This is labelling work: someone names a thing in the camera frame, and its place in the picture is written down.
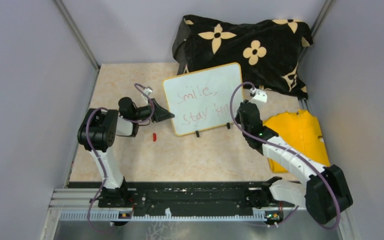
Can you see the yellow framed whiteboard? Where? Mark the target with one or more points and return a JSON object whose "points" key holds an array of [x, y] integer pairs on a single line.
{"points": [[203, 99]]}

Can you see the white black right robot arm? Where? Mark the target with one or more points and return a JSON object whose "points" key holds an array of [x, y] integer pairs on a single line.
{"points": [[322, 190]]}

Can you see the yellow cloth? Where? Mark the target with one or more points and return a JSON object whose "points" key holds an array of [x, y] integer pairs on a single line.
{"points": [[302, 131]]}

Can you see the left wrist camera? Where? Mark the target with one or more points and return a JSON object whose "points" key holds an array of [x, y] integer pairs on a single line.
{"points": [[147, 91]]}

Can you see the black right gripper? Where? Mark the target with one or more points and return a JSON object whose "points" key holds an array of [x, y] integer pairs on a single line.
{"points": [[237, 118]]}

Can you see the black floral pillow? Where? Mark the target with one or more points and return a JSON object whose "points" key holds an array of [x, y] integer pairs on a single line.
{"points": [[268, 52]]}

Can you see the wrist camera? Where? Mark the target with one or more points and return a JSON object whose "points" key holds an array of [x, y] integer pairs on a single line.
{"points": [[147, 91], [258, 96]]}

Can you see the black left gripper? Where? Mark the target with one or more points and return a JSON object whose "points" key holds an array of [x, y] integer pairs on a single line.
{"points": [[160, 113]]}

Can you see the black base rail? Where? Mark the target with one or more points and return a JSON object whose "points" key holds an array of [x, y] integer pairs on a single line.
{"points": [[182, 201]]}

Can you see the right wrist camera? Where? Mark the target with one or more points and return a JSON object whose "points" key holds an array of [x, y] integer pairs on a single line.
{"points": [[258, 96]]}

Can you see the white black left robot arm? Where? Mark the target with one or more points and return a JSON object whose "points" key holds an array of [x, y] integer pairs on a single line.
{"points": [[97, 134]]}

